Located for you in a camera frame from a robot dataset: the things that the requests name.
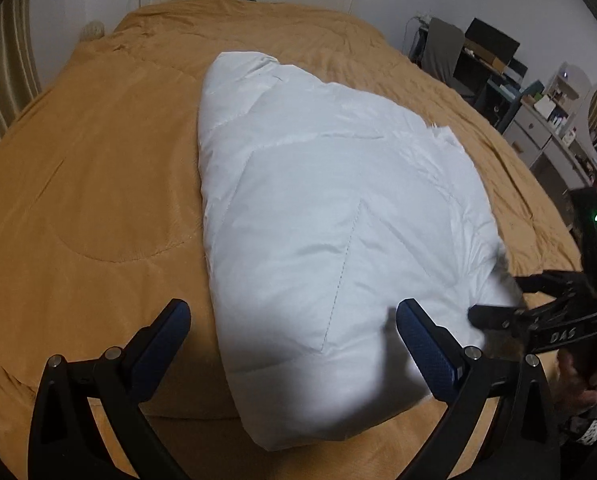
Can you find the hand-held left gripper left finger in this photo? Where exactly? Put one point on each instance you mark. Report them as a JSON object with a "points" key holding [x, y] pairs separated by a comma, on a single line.
{"points": [[166, 330]]}

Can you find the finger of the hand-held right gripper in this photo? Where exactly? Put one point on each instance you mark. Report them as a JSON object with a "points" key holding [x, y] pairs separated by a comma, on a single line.
{"points": [[508, 317], [553, 281]]}

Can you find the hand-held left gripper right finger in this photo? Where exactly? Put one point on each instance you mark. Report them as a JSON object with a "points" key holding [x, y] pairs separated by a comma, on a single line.
{"points": [[423, 340]]}

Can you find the white quilt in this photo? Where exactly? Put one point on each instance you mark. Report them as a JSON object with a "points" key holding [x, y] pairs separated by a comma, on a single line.
{"points": [[328, 200]]}

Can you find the person's right hand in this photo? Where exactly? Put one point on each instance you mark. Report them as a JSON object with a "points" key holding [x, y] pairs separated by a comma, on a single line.
{"points": [[573, 385]]}

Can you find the person's dark patterned clothing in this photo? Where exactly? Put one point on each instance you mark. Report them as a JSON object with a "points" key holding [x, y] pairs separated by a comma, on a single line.
{"points": [[586, 425]]}

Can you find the white dressing table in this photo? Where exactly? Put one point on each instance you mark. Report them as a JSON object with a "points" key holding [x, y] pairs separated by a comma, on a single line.
{"points": [[533, 130]]}

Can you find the orange quilted blanket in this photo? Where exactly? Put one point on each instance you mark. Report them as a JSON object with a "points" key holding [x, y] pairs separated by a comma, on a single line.
{"points": [[103, 160]]}

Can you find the cluttered dark desk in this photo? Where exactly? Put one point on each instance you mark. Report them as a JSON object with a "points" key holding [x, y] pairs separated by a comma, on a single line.
{"points": [[498, 80]]}

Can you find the black monitor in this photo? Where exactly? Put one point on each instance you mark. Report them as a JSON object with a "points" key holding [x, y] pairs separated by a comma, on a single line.
{"points": [[493, 40]]}

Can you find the chair with grey cloth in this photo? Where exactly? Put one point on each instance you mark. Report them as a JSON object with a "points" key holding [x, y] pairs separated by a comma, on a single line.
{"points": [[443, 55]]}

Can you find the beige pleated curtain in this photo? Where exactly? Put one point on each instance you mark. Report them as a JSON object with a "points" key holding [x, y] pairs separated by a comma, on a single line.
{"points": [[3, 70]]}

